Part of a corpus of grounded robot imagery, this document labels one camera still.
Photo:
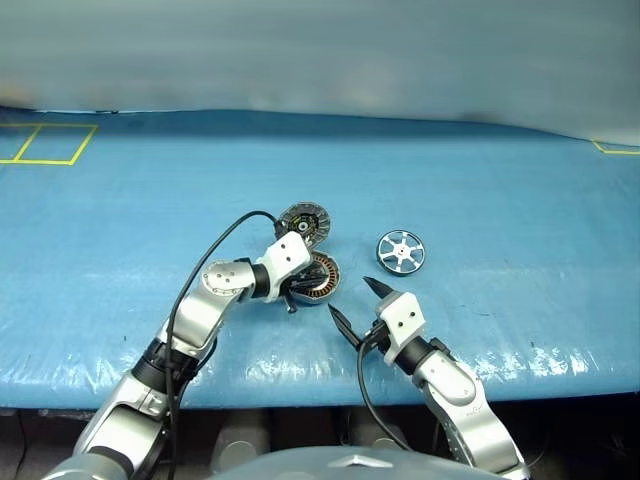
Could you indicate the blue plastic table cover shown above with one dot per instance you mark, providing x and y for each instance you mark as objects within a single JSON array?
[{"x": 450, "y": 200}]

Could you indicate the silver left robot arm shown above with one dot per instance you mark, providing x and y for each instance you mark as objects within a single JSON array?
[{"x": 195, "y": 320}]

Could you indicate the round silver motor lid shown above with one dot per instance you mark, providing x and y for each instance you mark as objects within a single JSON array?
[{"x": 306, "y": 222}]

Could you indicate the silver spoked rotor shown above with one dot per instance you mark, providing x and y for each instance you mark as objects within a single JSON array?
[{"x": 401, "y": 251}]

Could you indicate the motor housing with copper stator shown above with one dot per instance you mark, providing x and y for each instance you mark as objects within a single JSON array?
[{"x": 329, "y": 285}]

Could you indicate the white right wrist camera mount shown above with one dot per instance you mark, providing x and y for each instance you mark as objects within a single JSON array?
[{"x": 402, "y": 320}]

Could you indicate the grey robot torso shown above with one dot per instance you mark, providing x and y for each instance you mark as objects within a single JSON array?
[{"x": 320, "y": 465}]

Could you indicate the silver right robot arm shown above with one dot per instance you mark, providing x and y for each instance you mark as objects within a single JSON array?
[{"x": 452, "y": 385}]

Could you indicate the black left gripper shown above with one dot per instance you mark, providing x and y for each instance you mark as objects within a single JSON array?
[{"x": 300, "y": 285}]

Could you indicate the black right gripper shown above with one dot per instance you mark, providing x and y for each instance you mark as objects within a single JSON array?
[{"x": 378, "y": 337}]

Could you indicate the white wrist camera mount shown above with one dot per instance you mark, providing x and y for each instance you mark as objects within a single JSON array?
[
  {"x": 402, "y": 320},
  {"x": 287, "y": 255}
]

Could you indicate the grey rounded object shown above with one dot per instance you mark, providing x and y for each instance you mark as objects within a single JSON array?
[
  {"x": 239, "y": 442},
  {"x": 382, "y": 441}
]

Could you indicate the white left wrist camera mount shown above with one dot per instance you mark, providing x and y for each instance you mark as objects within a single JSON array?
[{"x": 287, "y": 255}]

